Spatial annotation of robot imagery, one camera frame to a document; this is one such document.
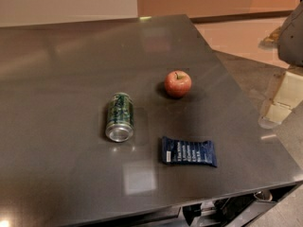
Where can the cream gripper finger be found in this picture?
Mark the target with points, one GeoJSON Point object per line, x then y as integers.
{"type": "Point", "coordinates": [290, 91]}
{"type": "Point", "coordinates": [273, 113]}

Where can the green soda can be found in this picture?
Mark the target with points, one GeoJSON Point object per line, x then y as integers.
{"type": "Point", "coordinates": [120, 118]}

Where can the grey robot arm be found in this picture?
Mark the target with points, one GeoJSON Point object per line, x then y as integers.
{"type": "Point", "coordinates": [288, 40]}

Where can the red apple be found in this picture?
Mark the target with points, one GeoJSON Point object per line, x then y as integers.
{"type": "Point", "coordinates": [177, 83]}

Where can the black drawer hardware under table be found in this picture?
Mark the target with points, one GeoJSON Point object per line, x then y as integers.
{"type": "Point", "coordinates": [231, 212]}

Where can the blue snack bar wrapper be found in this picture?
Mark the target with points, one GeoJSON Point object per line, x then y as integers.
{"type": "Point", "coordinates": [180, 152]}

